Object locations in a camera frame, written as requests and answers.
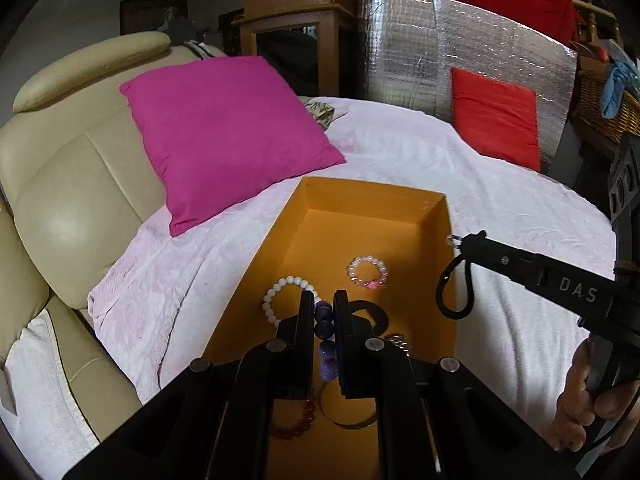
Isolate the silver bangle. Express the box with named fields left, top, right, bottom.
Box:
left=320, top=380, right=378, bottom=430

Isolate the beige leather sofa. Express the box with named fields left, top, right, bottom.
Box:
left=0, top=30, right=241, bottom=441

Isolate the silver coiled bracelet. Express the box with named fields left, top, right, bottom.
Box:
left=385, top=334, right=412, bottom=358

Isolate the person's right hand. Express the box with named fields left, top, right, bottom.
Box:
left=552, top=337, right=640, bottom=456

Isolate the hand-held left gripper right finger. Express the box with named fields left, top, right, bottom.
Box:
left=332, top=289, right=583, bottom=480

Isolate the thin black hair tie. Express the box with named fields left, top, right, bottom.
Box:
left=436, top=255, right=476, bottom=320

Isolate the red cloth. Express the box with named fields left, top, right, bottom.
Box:
left=415, top=0, right=586, bottom=46

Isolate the purple bead bracelet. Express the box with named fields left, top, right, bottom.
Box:
left=314, top=300, right=337, bottom=383

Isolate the red bead bracelet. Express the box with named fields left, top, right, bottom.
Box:
left=271, top=395, right=317, bottom=440

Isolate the white textured blanket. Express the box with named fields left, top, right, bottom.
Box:
left=87, top=96, right=618, bottom=480

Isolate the red cushion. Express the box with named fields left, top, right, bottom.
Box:
left=450, top=66, right=543, bottom=172

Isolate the thick black scrunchie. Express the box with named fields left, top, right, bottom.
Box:
left=347, top=301, right=390, bottom=336

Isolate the magenta cushion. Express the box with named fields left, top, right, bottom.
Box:
left=119, top=56, right=347, bottom=237

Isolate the wicker basket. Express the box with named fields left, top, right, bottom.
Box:
left=570, top=67, right=640, bottom=136

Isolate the blue cloth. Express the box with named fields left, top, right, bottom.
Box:
left=600, top=57, right=636, bottom=118

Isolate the patterned gold cloth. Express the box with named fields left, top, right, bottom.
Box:
left=302, top=99, right=343, bottom=132

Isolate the white towel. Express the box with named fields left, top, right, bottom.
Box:
left=0, top=307, right=101, bottom=466

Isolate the pink pearl bracelet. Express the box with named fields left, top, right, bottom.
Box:
left=346, top=256, right=390, bottom=290

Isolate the orange cardboard box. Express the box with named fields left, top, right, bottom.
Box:
left=202, top=176, right=458, bottom=480

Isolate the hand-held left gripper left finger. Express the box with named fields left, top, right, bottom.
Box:
left=62, top=290, right=317, bottom=480

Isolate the white bead bracelet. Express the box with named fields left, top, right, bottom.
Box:
left=262, top=276, right=321, bottom=331

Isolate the silver foil insulation sheet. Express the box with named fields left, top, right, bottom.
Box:
left=356, top=0, right=578, bottom=173

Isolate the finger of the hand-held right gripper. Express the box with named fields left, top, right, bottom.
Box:
left=457, top=230, right=546, bottom=288

